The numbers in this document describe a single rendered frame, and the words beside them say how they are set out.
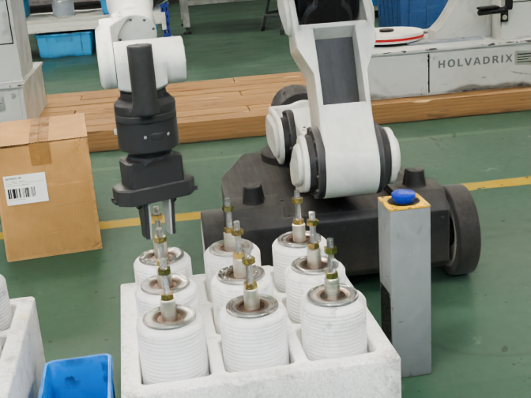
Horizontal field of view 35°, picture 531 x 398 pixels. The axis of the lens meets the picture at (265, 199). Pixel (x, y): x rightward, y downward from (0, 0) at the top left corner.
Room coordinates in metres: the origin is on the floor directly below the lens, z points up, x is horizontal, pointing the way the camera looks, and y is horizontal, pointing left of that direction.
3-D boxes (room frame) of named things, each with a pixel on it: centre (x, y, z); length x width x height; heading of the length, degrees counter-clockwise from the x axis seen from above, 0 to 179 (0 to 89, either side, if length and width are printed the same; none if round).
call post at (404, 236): (1.32, -0.23, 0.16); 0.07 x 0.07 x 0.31; 8
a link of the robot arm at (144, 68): (1.18, 0.15, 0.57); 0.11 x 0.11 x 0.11; 10
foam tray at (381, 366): (1.21, 0.05, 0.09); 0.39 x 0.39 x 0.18; 8
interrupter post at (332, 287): (1.11, -0.09, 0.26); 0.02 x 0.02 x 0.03
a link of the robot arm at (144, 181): (1.19, 0.16, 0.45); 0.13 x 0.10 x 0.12; 117
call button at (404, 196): (1.32, -0.23, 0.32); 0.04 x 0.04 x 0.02
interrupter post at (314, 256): (1.22, -0.07, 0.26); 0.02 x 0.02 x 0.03
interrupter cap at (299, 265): (1.22, -0.07, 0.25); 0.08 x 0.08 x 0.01
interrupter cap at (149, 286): (1.19, 0.16, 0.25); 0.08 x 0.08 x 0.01
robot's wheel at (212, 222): (1.68, 0.11, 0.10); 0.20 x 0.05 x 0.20; 6
